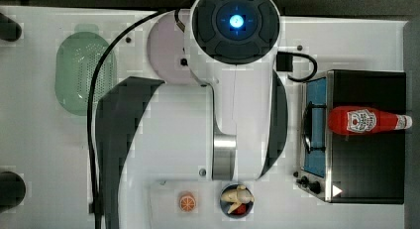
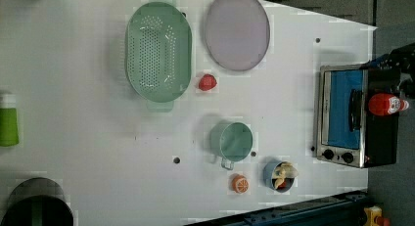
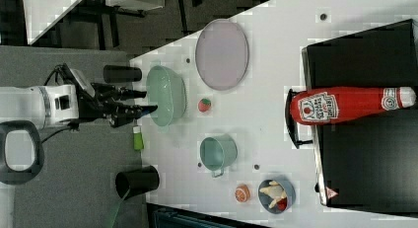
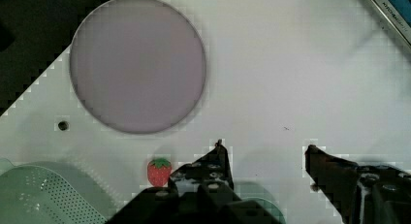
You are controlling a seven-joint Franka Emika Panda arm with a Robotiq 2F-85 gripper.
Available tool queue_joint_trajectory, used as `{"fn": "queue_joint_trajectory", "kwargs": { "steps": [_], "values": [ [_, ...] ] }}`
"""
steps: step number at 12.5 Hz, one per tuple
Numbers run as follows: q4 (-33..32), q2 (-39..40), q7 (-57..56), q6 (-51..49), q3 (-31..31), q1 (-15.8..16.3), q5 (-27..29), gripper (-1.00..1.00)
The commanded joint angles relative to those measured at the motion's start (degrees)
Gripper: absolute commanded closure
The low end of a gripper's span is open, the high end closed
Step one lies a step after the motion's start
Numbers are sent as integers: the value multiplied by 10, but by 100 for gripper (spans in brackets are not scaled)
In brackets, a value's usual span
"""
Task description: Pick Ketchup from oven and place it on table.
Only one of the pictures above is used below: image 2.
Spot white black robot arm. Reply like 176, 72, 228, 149
360, 43, 415, 100

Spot green white bottle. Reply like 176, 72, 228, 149
0, 94, 20, 147

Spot blue metal frame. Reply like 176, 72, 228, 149
187, 191, 372, 226

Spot round lilac plate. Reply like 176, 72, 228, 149
205, 0, 270, 71

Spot green metal mug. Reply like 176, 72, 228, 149
209, 121, 254, 170

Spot blue cup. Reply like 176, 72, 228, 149
263, 160, 298, 193

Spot green perforated colander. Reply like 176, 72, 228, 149
124, 0, 192, 113

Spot black steel toaster oven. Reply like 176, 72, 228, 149
315, 65, 400, 168

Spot orange toy slice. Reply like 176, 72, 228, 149
231, 175, 249, 194

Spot red ketchup bottle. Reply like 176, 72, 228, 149
368, 93, 410, 116

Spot yellow red emergency button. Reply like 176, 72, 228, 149
364, 205, 391, 226

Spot red toy strawberry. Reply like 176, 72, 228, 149
198, 74, 217, 91

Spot garlic toy pieces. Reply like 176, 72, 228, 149
271, 162, 299, 189

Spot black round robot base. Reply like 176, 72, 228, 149
1, 177, 74, 226

